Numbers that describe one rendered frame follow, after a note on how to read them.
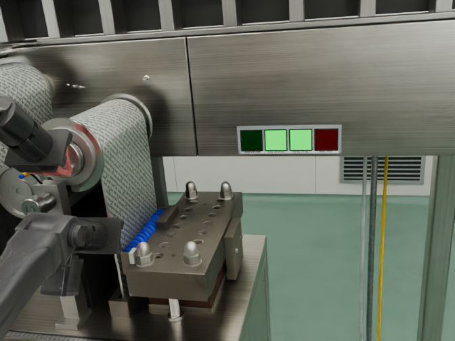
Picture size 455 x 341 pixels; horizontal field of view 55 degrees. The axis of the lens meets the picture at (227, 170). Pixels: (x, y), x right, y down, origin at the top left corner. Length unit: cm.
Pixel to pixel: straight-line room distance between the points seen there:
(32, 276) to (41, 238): 6
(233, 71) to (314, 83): 19
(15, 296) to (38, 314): 48
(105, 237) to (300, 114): 53
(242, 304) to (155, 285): 20
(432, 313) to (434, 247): 22
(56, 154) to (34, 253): 18
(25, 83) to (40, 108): 7
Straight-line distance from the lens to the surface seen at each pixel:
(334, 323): 238
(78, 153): 85
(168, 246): 95
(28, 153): 75
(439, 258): 143
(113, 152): 91
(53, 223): 69
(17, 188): 98
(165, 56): 111
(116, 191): 92
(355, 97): 106
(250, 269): 109
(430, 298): 150
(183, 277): 86
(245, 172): 365
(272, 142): 109
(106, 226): 85
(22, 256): 64
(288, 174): 361
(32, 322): 107
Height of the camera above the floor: 148
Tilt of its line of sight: 19 degrees down
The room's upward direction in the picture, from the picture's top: 4 degrees counter-clockwise
